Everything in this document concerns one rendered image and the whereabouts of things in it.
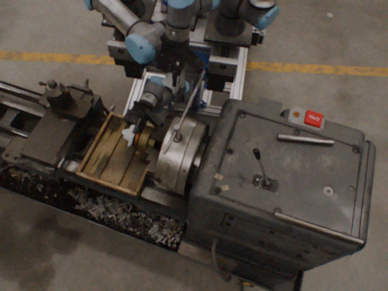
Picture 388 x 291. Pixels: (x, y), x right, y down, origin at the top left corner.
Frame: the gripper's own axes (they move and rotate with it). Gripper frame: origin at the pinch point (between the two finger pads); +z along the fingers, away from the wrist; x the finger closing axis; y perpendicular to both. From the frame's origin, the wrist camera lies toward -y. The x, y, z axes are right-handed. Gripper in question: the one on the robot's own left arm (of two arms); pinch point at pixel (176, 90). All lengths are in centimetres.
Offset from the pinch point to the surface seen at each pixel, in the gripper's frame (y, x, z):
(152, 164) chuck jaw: 2.4, 13.0, 27.5
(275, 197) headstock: -44, 20, 15
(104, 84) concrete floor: 99, -117, 100
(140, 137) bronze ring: 11.6, 4.4, 24.3
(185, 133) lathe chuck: -7.1, 6.5, 12.3
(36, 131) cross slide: 62, 6, 40
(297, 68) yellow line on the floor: -56, -191, 74
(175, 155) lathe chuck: -6.8, 14.3, 17.2
